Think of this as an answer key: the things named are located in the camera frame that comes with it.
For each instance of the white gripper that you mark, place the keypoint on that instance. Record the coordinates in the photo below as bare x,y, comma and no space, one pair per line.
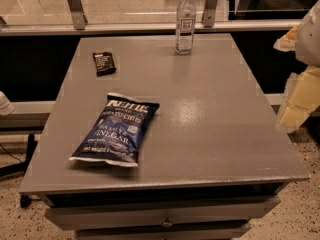
310,40

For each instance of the clear plastic water bottle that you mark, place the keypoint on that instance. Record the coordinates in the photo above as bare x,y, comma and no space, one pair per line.
185,26

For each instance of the grey drawer cabinet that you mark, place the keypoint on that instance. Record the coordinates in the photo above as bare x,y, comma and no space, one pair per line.
211,159

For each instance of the black snack bar wrapper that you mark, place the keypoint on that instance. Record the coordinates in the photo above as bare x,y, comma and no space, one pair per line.
104,63

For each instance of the blue kettle chips bag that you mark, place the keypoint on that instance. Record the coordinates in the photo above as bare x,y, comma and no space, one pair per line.
118,132

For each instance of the drawer lock knob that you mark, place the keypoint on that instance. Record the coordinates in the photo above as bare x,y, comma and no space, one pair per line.
167,223

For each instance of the white object at left edge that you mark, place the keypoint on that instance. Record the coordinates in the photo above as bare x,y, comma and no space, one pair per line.
6,106

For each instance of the black stand base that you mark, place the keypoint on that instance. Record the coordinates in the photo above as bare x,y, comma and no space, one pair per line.
22,166

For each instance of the right metal railing post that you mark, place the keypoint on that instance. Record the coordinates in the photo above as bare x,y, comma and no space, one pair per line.
209,13

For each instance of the metal railing post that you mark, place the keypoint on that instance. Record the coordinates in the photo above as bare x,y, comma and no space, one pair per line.
77,14
209,13

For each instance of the left metal railing post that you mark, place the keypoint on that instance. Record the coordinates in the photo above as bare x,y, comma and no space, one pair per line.
77,14

